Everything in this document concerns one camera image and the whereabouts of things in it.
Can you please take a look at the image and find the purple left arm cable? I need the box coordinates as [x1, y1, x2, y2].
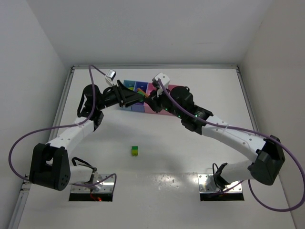
[9, 64, 117, 189]

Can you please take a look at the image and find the dark blue bin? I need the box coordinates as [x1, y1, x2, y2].
[132, 81, 148, 112]

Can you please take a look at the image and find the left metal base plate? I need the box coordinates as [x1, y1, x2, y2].
[70, 173, 117, 194]

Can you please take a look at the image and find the aluminium frame rail right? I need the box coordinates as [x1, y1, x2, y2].
[236, 68, 258, 132]

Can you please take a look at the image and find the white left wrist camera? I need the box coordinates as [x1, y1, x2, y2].
[105, 70, 116, 87]

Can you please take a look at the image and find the light blue bin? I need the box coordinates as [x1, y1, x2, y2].
[121, 80, 136, 111]

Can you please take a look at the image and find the aluminium frame rail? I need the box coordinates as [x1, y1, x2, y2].
[9, 66, 75, 229]
[236, 68, 258, 132]

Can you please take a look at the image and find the metal base plate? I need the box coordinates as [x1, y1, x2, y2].
[197, 174, 243, 194]
[70, 173, 117, 194]

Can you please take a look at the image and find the large pink bin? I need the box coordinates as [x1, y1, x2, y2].
[161, 86, 188, 118]

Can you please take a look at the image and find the small pink bin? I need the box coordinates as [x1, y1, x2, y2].
[144, 83, 155, 114]

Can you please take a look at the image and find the aluminium frame rail left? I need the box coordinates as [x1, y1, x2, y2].
[9, 66, 75, 229]

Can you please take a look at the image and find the green lime lego pair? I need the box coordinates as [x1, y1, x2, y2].
[131, 146, 139, 156]

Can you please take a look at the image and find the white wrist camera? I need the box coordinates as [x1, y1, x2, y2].
[152, 73, 170, 97]
[105, 70, 116, 87]

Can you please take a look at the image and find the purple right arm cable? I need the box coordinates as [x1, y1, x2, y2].
[156, 78, 305, 212]

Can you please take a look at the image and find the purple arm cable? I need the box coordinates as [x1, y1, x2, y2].
[9, 64, 117, 189]
[156, 78, 305, 212]

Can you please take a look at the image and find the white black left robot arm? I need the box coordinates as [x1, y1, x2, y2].
[29, 81, 144, 191]

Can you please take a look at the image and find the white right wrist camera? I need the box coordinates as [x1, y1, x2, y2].
[152, 73, 170, 97]

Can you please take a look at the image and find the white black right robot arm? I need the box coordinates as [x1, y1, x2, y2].
[144, 86, 285, 188]

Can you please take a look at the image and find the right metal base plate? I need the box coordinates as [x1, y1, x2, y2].
[197, 174, 243, 194]

